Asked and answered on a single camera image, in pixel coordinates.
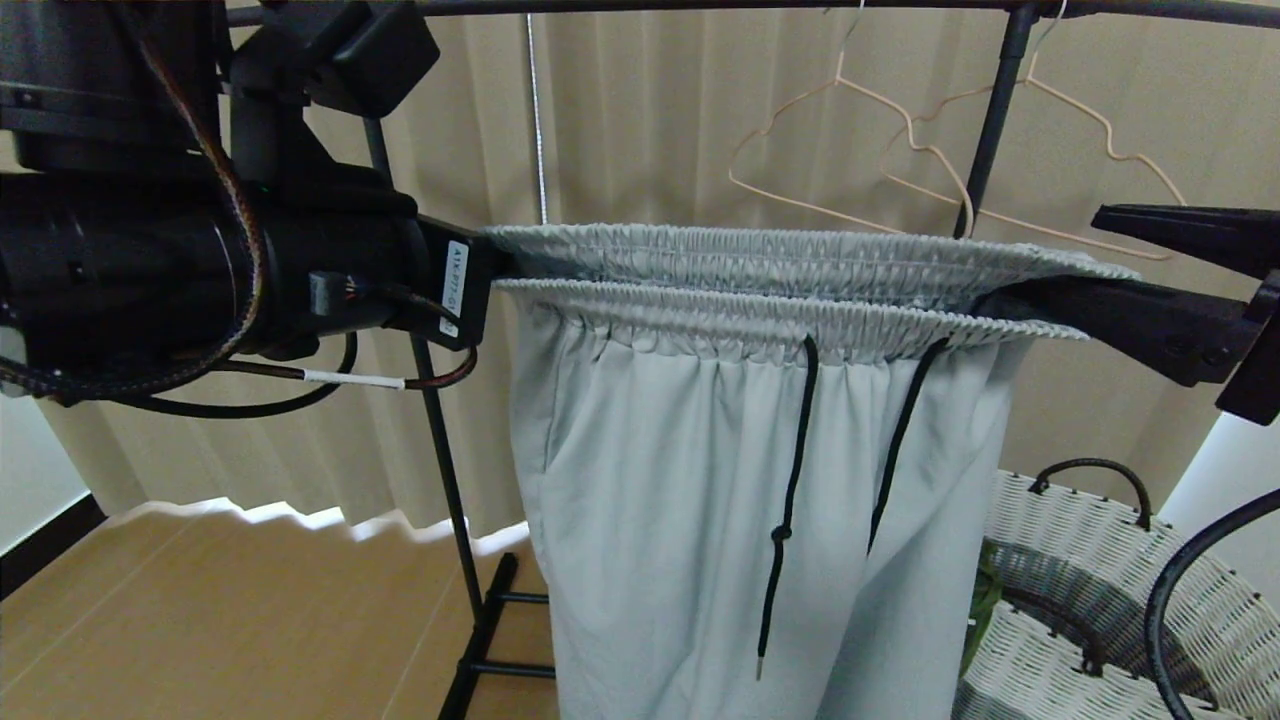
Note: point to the black clothes rack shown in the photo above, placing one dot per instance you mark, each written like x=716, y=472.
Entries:
x=445, y=480

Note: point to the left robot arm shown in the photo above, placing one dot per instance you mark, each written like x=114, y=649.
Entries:
x=80, y=80

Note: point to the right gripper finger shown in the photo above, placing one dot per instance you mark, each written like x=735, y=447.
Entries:
x=1200, y=235
x=1150, y=320

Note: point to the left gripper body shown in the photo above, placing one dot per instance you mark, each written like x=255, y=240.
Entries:
x=130, y=280

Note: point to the white laundry basket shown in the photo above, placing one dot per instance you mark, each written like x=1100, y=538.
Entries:
x=1060, y=520

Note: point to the green printed shirt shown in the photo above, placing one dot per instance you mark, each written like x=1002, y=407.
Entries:
x=982, y=610

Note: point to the pale grey shorts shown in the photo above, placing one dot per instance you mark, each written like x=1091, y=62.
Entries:
x=680, y=480

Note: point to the beige curtain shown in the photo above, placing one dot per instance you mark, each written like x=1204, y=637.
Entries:
x=650, y=120

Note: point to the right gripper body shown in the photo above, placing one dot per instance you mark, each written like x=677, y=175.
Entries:
x=1262, y=360

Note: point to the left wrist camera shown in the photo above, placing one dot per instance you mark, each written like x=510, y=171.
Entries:
x=370, y=50

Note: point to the pink clothes hanger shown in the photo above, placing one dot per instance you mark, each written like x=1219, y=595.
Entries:
x=1108, y=125
x=909, y=125

